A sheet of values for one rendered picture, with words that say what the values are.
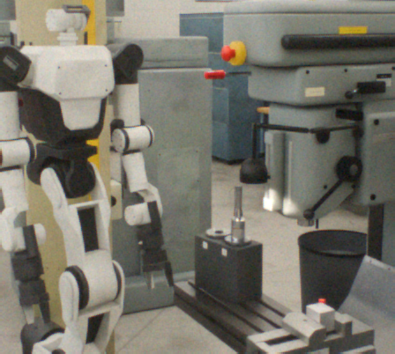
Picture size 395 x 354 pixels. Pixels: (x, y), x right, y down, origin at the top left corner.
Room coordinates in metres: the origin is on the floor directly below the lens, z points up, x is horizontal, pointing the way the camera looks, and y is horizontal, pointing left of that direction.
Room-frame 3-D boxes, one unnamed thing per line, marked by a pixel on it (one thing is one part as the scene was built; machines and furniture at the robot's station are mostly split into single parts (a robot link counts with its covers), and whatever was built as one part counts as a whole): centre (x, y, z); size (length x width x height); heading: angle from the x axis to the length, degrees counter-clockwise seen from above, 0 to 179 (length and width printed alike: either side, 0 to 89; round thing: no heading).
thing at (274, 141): (1.84, -0.21, 1.45); 0.04 x 0.04 x 0.21; 28
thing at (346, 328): (1.81, -0.32, 0.98); 0.35 x 0.15 x 0.11; 118
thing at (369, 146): (1.99, -0.48, 1.47); 0.24 x 0.19 x 0.26; 28
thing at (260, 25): (1.90, -0.32, 1.81); 0.47 x 0.26 x 0.16; 118
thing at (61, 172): (2.26, 0.42, 1.34); 0.14 x 0.13 x 0.12; 129
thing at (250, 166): (1.77, -0.15, 1.46); 0.07 x 0.07 x 0.06
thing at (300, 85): (1.91, -0.35, 1.68); 0.34 x 0.24 x 0.10; 118
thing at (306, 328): (1.80, -0.29, 1.02); 0.12 x 0.06 x 0.04; 28
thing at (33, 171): (2.31, 0.46, 1.37); 0.28 x 0.13 x 0.18; 39
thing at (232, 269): (2.30, -0.11, 1.03); 0.22 x 0.12 x 0.20; 39
